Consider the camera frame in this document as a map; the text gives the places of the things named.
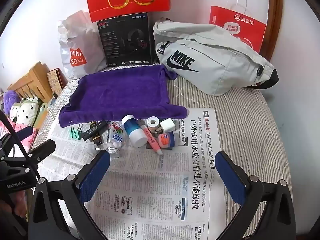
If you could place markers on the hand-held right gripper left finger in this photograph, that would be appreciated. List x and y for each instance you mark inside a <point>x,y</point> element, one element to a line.
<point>96,173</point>

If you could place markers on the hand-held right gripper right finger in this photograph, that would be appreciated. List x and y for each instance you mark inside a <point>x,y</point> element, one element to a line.
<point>230,177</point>

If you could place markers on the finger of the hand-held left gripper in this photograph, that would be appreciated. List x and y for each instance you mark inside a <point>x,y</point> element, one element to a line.
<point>42,150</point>
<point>25,133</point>

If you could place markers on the green binder clip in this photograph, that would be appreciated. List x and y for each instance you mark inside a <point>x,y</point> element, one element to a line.
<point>74,133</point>

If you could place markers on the small jar blue lid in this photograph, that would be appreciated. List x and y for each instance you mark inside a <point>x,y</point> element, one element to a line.
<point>165,140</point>

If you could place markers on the white tape roll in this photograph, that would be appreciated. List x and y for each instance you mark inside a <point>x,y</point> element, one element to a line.
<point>153,123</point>

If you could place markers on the white charger plug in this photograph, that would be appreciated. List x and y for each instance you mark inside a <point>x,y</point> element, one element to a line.
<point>166,125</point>

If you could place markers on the person's left hand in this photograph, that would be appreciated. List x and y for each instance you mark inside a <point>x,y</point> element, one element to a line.
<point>18,202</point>

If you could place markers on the dark brown small bottle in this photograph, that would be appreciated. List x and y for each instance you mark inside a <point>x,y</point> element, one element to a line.
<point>98,140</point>

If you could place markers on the clear bottle white pellets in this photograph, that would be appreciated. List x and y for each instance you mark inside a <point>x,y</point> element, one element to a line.
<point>115,142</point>

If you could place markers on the purple plush toy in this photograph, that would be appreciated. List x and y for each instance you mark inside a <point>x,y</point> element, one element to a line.
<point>11,97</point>

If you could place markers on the black rectangular tube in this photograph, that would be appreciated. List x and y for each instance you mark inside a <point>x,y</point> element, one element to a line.
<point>93,131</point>

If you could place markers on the newspaper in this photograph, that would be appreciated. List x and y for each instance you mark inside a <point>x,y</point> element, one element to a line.
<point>150,180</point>

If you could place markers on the white and blue bottle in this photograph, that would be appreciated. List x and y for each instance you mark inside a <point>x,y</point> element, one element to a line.
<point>133,130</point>

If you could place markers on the brown patterned box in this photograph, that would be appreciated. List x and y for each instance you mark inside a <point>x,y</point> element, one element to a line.
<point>56,80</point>

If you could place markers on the pink lip balm tube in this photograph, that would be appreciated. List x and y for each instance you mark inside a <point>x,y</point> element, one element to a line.
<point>151,140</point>

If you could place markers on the purple towel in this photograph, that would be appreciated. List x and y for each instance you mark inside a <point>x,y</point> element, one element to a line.
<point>120,92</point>

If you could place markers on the white plastic bag red label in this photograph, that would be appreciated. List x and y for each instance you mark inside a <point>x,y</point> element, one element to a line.
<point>82,35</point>

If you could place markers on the grey waist bag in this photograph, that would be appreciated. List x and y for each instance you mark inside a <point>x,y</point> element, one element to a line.
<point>225,62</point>

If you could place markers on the black headphone box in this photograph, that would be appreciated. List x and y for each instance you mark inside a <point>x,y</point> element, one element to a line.
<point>117,42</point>

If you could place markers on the red gift bag gold print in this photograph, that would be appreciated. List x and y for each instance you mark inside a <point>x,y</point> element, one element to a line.
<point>105,2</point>

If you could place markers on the wooden furniture frame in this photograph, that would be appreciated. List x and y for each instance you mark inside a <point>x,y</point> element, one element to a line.
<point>37,75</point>

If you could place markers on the brown wooden door frame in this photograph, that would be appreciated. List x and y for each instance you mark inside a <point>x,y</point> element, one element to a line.
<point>275,17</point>

